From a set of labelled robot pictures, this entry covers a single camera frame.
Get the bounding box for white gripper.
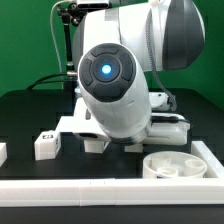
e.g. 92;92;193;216
143;113;190;146

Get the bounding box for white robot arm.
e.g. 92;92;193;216
74;0;205;145

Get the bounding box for white AprilTag base sheet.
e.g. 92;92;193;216
56;116;97;133

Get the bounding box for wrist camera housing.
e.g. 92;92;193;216
73;130;111;142

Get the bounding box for white U-shaped barrier frame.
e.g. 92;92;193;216
0;141;224;207

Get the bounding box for black floor cables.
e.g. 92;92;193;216
26;72;78;91

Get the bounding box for grey cable on pole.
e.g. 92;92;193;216
49;0;73;73

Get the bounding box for rear camera on pole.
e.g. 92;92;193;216
77;0;109;9

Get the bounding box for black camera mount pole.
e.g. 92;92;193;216
57;1;85;77

